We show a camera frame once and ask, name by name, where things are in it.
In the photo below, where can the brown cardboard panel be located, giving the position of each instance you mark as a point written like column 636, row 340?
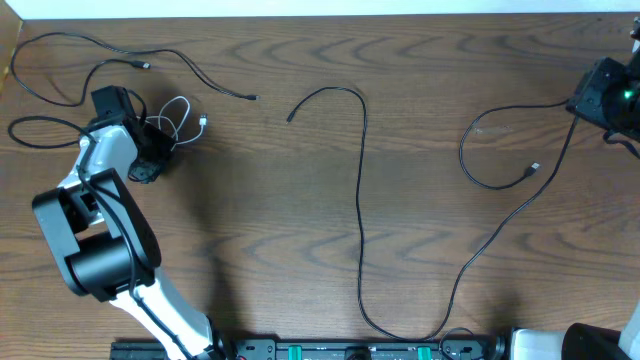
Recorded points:
column 10, row 27

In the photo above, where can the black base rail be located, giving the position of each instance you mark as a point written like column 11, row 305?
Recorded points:
column 456, row 344

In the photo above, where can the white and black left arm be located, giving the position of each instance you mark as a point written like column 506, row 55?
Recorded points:
column 100, row 239

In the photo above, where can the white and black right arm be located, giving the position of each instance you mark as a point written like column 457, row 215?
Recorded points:
column 608, row 97

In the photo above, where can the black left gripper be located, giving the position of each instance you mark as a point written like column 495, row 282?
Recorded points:
column 151, row 173

